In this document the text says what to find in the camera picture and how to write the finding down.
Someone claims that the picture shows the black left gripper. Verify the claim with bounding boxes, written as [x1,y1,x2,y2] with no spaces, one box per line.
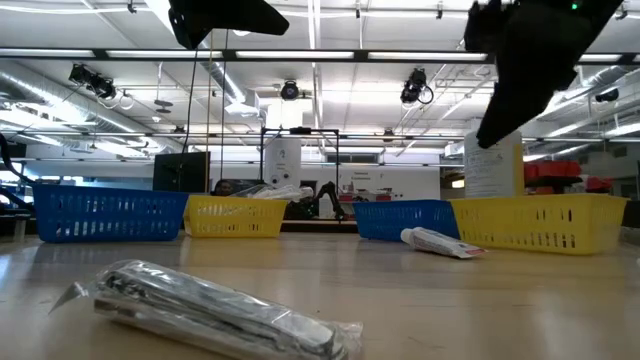
[167,0,290,50]

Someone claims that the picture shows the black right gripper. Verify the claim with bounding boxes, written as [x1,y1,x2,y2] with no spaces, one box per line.
[464,0,625,150]

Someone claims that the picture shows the white travel toothpaste tube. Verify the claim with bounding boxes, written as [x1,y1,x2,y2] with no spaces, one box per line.
[399,226,487,260]

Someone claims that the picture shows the white wipes canister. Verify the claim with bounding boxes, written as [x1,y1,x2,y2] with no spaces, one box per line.
[463,129,525,199]

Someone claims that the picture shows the red bin stack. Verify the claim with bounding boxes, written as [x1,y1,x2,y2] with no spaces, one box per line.
[523,159,584,195]

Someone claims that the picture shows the small red bin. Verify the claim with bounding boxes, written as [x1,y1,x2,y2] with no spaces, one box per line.
[584,176,615,194]

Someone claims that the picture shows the yellow plastic basket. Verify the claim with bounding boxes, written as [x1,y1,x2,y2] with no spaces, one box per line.
[183,194,290,239]
[449,193,630,256]

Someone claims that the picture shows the white pillar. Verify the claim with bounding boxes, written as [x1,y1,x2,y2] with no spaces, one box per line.
[263,137,303,189]

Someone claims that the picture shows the blue plastic basket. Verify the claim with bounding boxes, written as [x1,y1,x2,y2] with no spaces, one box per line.
[32,183,190,245]
[352,199,461,243]

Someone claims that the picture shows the black monitor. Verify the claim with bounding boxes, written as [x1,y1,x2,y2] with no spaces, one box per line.
[152,151,212,194]

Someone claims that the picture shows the wrapped silver nail clipper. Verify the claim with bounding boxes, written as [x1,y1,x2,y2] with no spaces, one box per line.
[48,258,365,360]

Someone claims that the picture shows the black dome ceiling camera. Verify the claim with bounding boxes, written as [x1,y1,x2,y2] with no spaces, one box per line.
[279,79,300,101]

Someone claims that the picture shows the black hanging cable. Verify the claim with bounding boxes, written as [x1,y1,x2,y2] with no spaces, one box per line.
[179,47,200,154]

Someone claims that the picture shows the black ceiling camera with cable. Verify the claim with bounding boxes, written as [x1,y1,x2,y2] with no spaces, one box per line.
[399,68,435,106]

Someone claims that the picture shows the black background rig frame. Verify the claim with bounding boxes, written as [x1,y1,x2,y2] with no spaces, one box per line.
[258,126,341,201]

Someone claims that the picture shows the black ceiling camera cluster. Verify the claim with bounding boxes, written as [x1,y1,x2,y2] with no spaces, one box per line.
[68,63,118,100]

